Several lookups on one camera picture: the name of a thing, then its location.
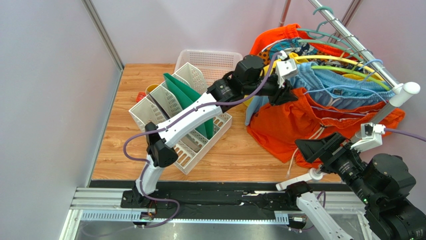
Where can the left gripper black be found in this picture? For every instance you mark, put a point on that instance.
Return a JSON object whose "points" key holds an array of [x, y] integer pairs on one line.
{"points": [[283, 95]]}

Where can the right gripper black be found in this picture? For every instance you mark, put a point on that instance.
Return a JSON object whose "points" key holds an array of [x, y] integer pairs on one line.
{"points": [[325, 151]]}

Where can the orange shorts front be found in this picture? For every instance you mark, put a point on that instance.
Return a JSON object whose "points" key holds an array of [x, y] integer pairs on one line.
{"points": [[276, 128]]}

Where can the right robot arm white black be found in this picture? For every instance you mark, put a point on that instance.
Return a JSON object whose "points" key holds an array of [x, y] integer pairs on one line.
{"points": [[382, 184]]}

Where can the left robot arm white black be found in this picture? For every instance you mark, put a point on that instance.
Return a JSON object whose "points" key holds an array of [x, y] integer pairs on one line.
{"points": [[156, 145]]}

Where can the yellow shorts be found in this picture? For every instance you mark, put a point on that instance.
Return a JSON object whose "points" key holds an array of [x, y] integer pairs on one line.
{"points": [[375, 77]]}

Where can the yellow hanger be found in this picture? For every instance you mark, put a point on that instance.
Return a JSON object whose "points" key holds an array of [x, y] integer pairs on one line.
{"points": [[334, 58]]}

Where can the patterned blue orange shorts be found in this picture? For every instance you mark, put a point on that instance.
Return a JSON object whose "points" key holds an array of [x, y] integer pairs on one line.
{"points": [[294, 45]]}

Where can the orange shorts back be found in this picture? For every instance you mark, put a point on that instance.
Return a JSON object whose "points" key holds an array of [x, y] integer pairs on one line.
{"points": [[285, 32]]}

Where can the teal hanger back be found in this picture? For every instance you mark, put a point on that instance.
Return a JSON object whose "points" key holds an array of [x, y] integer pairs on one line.
{"points": [[332, 39]]}

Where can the teal hanger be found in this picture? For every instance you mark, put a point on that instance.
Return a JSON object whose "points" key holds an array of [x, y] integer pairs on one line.
{"points": [[347, 52], [332, 39]]}

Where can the teal hanger front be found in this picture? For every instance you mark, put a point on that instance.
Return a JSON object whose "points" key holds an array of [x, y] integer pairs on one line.
{"points": [[347, 52]]}

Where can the green hanger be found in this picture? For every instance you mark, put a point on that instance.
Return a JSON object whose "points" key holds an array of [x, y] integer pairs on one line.
{"points": [[348, 71]]}

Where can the white perforated basket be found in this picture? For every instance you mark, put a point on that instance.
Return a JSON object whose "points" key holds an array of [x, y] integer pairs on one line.
{"points": [[213, 64]]}

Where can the green folder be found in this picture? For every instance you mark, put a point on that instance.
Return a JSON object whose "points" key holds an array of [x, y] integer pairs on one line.
{"points": [[186, 96]]}

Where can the white file organizer rack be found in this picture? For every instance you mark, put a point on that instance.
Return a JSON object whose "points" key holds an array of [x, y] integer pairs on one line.
{"points": [[165, 102]]}

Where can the yellow cup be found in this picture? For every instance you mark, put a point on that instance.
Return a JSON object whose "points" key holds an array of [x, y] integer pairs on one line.
{"points": [[150, 88]]}

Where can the small red object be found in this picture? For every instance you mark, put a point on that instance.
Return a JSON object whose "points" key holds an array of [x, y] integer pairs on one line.
{"points": [[141, 95]]}

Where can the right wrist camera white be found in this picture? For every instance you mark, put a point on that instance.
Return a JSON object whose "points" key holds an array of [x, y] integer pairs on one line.
{"points": [[371, 137]]}

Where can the metal clothes rack rail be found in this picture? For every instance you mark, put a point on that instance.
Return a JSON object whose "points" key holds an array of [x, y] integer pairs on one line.
{"points": [[403, 91]]}

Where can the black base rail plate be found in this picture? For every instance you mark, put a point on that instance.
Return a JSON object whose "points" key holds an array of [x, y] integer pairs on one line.
{"points": [[270, 201]]}

